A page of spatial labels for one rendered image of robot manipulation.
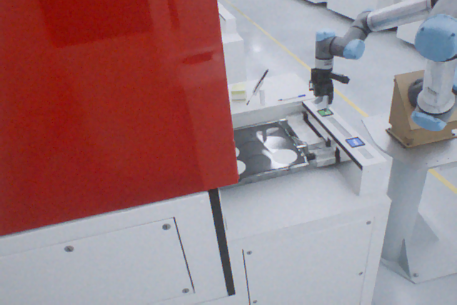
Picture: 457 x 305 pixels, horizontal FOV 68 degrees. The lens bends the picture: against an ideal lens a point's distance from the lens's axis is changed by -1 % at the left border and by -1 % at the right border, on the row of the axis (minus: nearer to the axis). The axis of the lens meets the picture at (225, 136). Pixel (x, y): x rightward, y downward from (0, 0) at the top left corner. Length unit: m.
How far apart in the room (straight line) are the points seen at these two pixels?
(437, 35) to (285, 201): 0.73
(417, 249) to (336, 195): 1.06
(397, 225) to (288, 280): 0.78
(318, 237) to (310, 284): 0.28
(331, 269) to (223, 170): 0.88
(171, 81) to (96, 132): 0.17
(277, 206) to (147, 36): 0.88
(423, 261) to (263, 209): 1.23
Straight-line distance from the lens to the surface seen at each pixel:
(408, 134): 1.65
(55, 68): 0.66
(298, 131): 1.62
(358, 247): 1.50
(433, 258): 2.35
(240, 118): 1.65
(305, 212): 1.30
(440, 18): 1.11
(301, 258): 1.41
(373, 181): 1.37
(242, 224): 1.26
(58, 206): 0.82
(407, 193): 1.90
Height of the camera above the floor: 1.74
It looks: 32 degrees down
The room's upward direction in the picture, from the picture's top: 8 degrees counter-clockwise
